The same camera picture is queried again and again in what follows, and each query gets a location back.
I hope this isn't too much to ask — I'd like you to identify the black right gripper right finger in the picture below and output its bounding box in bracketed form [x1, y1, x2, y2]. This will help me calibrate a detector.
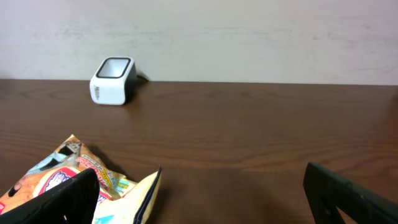
[303, 162, 397, 224]

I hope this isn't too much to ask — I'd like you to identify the white barcode scanner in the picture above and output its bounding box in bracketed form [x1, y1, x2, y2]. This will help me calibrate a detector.
[89, 57, 137, 105]

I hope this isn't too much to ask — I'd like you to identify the yellow snack bag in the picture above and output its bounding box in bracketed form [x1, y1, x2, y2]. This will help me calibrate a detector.
[1, 135, 162, 223]

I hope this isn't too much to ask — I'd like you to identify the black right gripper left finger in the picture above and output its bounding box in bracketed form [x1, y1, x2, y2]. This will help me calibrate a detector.
[1, 169, 100, 224]

